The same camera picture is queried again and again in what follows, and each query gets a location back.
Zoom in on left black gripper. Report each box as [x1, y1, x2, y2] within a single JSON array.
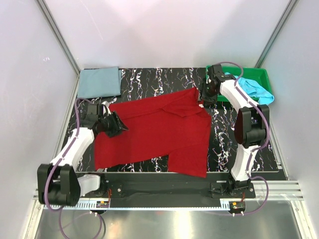
[[99, 111, 128, 137]]

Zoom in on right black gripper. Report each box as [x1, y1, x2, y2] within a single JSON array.
[[196, 81, 218, 106]]

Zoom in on red t shirt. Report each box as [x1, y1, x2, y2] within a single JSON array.
[[94, 88, 211, 178]]

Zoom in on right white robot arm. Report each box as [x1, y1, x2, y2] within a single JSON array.
[[198, 64, 270, 198]]

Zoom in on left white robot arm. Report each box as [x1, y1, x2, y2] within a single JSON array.
[[37, 102, 128, 211]]

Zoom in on folded grey-blue t shirt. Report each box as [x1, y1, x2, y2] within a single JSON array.
[[77, 67, 122, 99]]

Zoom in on green plastic bin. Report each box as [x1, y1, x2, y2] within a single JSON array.
[[203, 65, 273, 102]]

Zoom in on crumpled cyan t shirt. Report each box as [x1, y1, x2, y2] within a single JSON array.
[[238, 77, 275, 105]]

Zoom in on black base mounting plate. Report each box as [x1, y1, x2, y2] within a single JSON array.
[[85, 172, 255, 209]]

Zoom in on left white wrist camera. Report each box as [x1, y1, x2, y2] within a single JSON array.
[[101, 101, 111, 116]]

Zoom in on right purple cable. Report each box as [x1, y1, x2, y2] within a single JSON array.
[[204, 61, 271, 216]]

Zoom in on purple cable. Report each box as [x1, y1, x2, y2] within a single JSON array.
[[42, 98, 107, 238], [204, 61, 271, 216]]

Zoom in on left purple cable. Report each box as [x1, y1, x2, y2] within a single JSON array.
[[42, 98, 107, 238]]

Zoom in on aluminium rail frame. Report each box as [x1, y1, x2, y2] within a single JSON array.
[[32, 180, 305, 212]]

